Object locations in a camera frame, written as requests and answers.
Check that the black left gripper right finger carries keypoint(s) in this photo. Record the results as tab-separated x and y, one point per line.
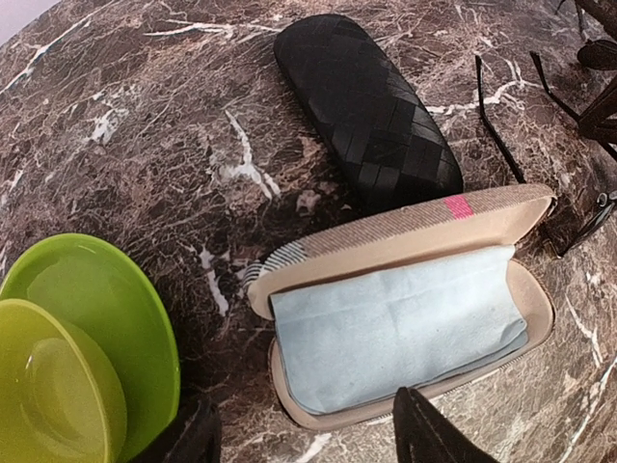
424	435

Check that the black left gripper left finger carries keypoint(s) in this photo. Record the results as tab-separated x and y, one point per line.
194	435

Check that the blue cleaning cloth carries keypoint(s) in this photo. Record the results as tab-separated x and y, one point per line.
358	340

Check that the plaid brown glasses case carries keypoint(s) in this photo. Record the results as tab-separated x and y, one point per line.
450	226

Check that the green bowl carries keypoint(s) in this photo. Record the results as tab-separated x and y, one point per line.
61	398

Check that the green plate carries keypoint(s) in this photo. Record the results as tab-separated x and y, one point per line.
95	286

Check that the black quilted glasses case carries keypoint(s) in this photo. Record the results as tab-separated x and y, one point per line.
367	114

